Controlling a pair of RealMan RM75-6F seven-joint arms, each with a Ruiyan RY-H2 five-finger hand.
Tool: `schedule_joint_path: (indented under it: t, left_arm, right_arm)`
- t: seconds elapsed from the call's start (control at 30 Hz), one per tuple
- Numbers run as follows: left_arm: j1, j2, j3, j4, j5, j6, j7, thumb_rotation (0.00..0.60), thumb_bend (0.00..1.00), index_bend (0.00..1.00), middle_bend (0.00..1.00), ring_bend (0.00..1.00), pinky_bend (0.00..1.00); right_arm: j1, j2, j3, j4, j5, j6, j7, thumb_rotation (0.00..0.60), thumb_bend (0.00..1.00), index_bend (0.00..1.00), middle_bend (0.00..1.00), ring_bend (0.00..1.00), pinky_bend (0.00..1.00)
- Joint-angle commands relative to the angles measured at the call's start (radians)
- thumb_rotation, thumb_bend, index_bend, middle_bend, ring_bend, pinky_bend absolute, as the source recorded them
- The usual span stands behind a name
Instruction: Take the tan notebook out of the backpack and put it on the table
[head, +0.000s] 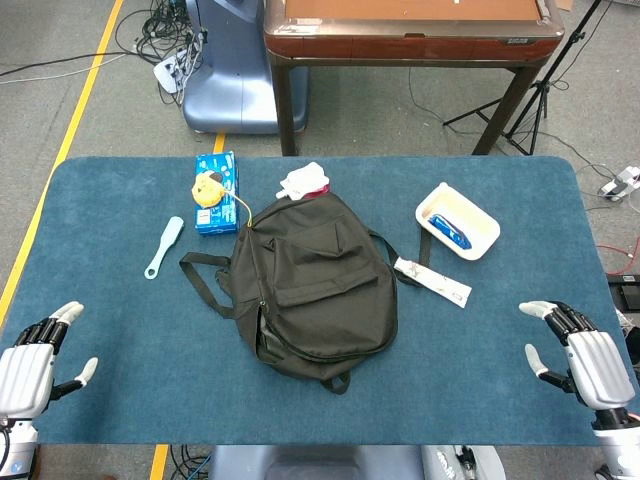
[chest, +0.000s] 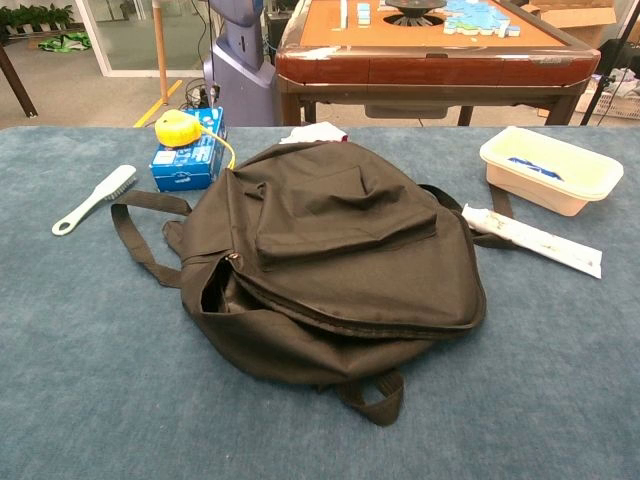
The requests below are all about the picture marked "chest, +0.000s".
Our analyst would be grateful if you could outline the white toothpaste tube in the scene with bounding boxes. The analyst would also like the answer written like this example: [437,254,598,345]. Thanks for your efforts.
[460,202,603,280]

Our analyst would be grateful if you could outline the white plastic basket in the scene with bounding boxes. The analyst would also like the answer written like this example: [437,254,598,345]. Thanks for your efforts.
[574,67,640,119]

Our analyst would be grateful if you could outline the potted green plants row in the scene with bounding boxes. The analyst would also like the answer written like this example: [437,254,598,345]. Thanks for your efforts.
[0,3,75,32]

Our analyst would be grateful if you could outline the wooden pole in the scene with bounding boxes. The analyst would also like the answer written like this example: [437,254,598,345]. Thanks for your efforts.
[151,0,170,106]

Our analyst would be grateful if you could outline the cardboard box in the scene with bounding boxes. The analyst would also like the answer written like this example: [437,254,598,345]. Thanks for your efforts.
[519,0,619,49]

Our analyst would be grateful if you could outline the yellow tape measure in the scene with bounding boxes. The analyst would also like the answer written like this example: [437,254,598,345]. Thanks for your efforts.
[154,109,237,170]

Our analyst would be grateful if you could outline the blue snack packet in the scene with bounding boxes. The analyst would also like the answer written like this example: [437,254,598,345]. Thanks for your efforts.
[507,156,565,182]

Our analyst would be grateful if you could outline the brown mahjong table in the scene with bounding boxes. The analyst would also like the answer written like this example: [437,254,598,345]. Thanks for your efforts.
[274,0,602,127]

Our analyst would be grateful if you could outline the mint green scrub brush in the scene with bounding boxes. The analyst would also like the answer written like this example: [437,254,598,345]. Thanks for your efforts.
[51,164,138,237]

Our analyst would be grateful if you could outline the black mahjong table dial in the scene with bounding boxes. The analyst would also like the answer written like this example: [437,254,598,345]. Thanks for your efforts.
[383,0,449,27]

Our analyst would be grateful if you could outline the green cloth heap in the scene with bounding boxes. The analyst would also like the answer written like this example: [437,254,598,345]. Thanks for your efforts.
[37,31,93,53]

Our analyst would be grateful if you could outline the beige plastic food container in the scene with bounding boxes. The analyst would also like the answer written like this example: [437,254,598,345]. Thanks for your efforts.
[479,125,625,218]

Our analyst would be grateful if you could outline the black fabric backpack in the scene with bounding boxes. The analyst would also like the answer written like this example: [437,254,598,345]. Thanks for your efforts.
[110,140,519,428]

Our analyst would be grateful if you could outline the black cable bundle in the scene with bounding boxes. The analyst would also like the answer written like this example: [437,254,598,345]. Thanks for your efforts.
[182,0,222,112]

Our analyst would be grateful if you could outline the black tripod stand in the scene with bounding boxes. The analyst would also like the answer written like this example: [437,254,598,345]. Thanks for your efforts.
[579,0,640,126]

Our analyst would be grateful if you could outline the blue carpet table cover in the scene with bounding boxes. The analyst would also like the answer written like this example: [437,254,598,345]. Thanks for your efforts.
[0,124,640,480]

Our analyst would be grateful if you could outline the white red spout pouch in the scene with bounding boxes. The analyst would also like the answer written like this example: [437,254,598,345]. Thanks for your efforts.
[278,121,349,146]

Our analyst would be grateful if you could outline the white framed glass partition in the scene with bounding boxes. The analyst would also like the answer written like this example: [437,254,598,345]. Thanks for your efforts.
[74,0,214,79]

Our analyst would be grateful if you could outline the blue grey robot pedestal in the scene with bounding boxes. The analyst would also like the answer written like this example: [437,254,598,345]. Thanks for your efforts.
[202,0,277,127]

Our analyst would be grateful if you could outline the dark table leg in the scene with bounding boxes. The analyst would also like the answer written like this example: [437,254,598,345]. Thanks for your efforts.
[0,43,39,119]

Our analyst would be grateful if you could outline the blue cookie box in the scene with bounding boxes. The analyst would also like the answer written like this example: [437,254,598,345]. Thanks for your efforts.
[148,106,227,193]

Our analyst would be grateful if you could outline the blue white mahjong tile pile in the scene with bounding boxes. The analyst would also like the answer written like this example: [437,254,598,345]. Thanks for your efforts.
[442,0,522,39]

